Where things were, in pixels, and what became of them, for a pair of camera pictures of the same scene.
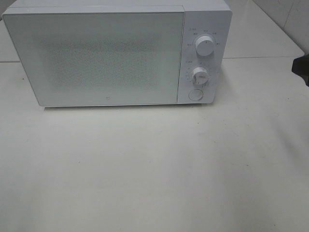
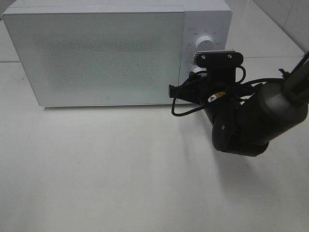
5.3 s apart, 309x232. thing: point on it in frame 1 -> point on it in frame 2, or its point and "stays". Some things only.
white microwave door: x=93 y=57 stays
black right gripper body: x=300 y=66 -> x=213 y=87
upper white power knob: x=204 y=46 stays
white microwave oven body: x=98 y=52 stays
